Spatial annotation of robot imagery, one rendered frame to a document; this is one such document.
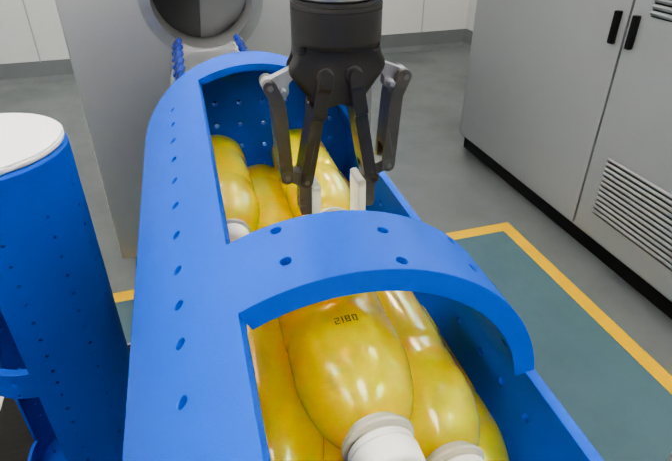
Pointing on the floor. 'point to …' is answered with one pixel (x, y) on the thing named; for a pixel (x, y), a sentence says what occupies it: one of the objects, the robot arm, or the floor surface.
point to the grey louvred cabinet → (581, 102)
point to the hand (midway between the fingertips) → (336, 209)
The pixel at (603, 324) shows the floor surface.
